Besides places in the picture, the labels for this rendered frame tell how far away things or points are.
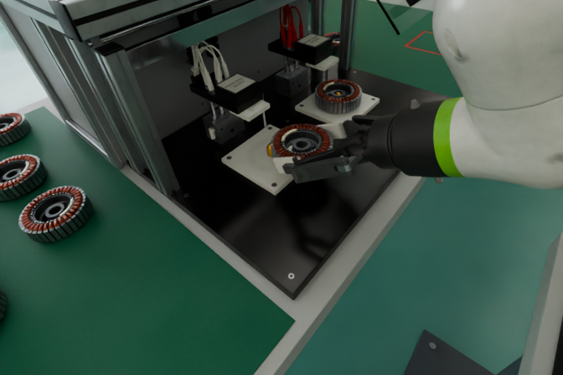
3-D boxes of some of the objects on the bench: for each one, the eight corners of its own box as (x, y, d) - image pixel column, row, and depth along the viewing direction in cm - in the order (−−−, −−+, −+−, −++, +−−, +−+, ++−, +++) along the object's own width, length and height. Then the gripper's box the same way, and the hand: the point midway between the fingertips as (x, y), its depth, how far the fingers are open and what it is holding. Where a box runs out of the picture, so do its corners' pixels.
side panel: (131, 163, 73) (54, 13, 51) (119, 170, 71) (33, 19, 49) (78, 120, 87) (-1, -11, 65) (66, 125, 85) (-18, -8, 63)
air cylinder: (245, 129, 76) (242, 109, 72) (221, 145, 72) (216, 125, 68) (230, 121, 78) (227, 102, 75) (207, 136, 74) (201, 117, 71)
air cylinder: (308, 86, 89) (307, 67, 85) (291, 98, 85) (290, 79, 81) (293, 80, 91) (293, 62, 87) (276, 92, 87) (275, 74, 83)
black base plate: (454, 106, 81) (457, 99, 80) (293, 300, 48) (292, 294, 46) (307, 59, 105) (306, 53, 104) (130, 167, 71) (126, 160, 70)
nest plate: (379, 102, 81) (379, 98, 80) (346, 131, 73) (347, 127, 72) (329, 85, 88) (329, 81, 87) (295, 110, 80) (294, 105, 79)
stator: (15, 243, 58) (2, 230, 55) (52, 196, 66) (42, 183, 64) (73, 244, 57) (62, 233, 54) (103, 197, 65) (95, 184, 62)
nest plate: (322, 153, 68) (322, 149, 67) (275, 196, 60) (274, 191, 59) (270, 128, 75) (269, 123, 75) (222, 162, 68) (220, 158, 67)
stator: (369, 100, 80) (371, 86, 77) (343, 120, 74) (344, 106, 71) (332, 85, 85) (333, 73, 83) (305, 105, 80) (305, 91, 77)
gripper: (370, 218, 37) (262, 202, 55) (449, 124, 50) (340, 135, 67) (348, 164, 35) (241, 165, 53) (436, 79, 47) (327, 102, 65)
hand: (303, 147), depth 58 cm, fingers closed on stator, 11 cm apart
